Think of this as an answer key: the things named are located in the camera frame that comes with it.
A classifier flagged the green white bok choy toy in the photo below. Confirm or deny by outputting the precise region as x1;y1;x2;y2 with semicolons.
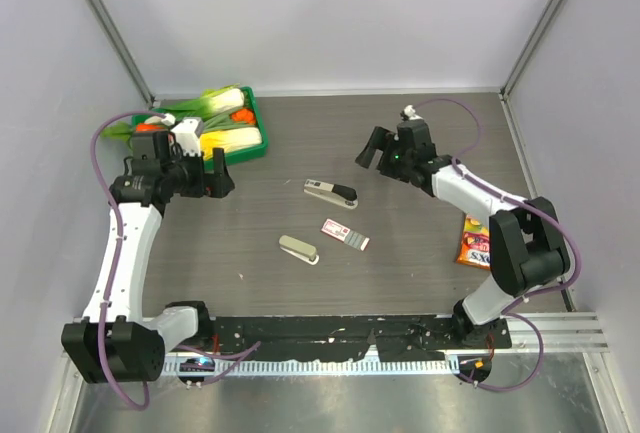
158;85;245;120

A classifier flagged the green plastic tray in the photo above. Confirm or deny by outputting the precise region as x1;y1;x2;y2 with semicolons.
155;85;268;165

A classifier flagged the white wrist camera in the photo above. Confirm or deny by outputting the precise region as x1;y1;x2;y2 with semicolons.
400;104;422;121
171;117;204;157

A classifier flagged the orange carrot toy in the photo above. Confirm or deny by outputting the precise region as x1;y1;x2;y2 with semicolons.
135;123;166;133

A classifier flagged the yellow napa cabbage toy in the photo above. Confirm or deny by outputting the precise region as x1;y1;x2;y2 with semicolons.
200;127;262;157

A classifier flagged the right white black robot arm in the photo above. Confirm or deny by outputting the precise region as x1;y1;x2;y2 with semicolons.
356;119;571;348

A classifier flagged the green long beans toy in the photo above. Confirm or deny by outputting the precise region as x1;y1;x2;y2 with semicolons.
204;115;255;133

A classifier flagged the small beige stapler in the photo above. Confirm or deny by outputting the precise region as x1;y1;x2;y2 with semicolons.
278;235;319;265

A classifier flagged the green leaf outside tray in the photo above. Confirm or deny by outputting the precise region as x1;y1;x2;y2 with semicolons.
100;121;135;143

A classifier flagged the red white staple box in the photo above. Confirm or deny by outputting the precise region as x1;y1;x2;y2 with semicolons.
321;219;370;251

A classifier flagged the aluminium rail front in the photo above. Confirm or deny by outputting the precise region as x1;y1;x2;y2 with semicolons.
62;311;611;354

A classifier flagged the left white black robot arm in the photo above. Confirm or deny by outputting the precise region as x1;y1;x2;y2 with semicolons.
61;130;235;384

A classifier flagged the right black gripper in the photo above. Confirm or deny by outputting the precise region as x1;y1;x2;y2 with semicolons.
356;127;413;184

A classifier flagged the black and beige stapler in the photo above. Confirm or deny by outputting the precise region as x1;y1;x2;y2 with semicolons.
303;179;358;210

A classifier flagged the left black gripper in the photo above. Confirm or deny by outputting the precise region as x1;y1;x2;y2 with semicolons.
162;146;234;198

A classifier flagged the small orange carrot piece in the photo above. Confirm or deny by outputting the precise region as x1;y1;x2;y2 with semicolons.
231;108;257;125

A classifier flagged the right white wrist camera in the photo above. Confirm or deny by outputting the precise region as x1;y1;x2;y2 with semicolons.
400;104;422;121

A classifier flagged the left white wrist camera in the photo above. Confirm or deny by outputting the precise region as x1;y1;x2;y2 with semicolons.
171;117;204;157

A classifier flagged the orange snack packet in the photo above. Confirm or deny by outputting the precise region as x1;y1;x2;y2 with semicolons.
455;215;490;270

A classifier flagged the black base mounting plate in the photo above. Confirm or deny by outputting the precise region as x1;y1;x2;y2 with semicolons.
181;315;512;363

